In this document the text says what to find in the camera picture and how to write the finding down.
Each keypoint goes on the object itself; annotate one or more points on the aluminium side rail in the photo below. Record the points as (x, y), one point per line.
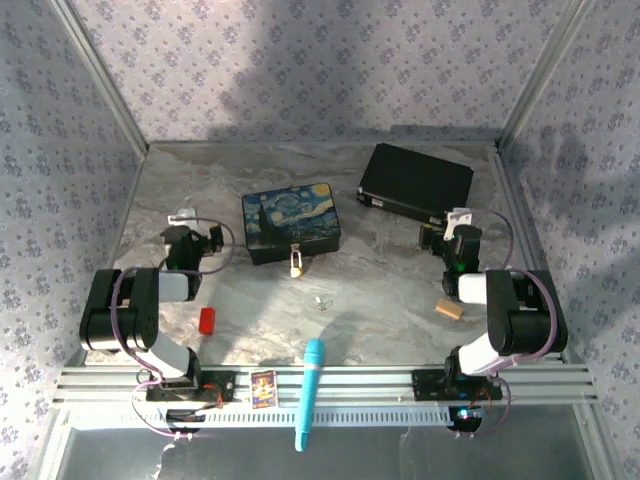
(535, 250)

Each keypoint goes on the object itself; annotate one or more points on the wooden block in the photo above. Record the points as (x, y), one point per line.
(449, 308)

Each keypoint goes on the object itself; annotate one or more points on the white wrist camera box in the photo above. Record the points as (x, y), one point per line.
(181, 216)
(459, 219)

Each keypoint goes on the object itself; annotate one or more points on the starry night painting box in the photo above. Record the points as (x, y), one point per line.
(290, 217)

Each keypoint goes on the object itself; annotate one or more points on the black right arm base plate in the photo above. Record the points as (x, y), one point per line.
(430, 385)

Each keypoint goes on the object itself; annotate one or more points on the aluminium corner post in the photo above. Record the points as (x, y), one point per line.
(542, 75)
(100, 75)

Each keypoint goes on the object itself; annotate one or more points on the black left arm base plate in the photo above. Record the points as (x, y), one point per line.
(220, 387)

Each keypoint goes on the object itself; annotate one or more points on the brass padlock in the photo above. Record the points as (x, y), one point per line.
(296, 265)

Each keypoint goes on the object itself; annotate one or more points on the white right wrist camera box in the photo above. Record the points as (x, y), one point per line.
(459, 219)

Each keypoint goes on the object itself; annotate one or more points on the circuit board with lit LED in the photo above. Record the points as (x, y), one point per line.
(466, 415)

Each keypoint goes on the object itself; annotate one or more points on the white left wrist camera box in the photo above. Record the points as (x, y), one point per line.
(181, 216)

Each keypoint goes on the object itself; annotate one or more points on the blue marker pen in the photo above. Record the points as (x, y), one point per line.
(310, 385)

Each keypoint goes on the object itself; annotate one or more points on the black rectangular case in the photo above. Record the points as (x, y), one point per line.
(417, 180)

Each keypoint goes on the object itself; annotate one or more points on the small silver key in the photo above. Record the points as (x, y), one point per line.
(322, 303)

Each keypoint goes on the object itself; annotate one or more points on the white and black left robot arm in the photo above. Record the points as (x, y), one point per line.
(150, 310)

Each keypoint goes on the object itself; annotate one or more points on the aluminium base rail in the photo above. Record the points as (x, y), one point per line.
(360, 385)

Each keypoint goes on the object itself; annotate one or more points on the small colourful card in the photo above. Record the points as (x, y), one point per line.
(263, 389)

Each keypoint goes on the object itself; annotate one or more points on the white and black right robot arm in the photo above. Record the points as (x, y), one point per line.
(505, 305)

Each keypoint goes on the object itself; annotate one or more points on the red block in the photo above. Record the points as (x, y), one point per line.
(207, 320)

